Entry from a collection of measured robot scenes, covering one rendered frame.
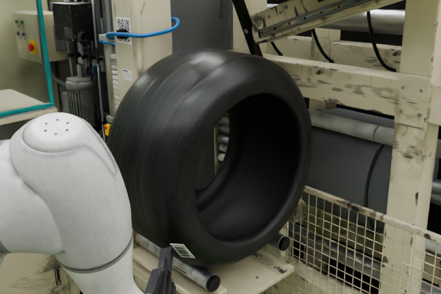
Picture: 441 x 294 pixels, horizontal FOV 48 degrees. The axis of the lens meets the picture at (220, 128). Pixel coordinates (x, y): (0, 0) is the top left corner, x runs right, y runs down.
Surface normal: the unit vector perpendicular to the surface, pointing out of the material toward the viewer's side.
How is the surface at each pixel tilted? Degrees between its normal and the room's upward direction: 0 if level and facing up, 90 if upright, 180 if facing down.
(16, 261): 90
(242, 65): 43
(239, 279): 0
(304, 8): 90
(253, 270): 0
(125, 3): 90
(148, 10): 90
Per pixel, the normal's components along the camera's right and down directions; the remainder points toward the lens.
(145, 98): -0.55, -0.49
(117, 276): 0.64, 0.58
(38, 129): 0.17, -0.80
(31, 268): 0.67, 0.21
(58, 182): 0.26, 0.28
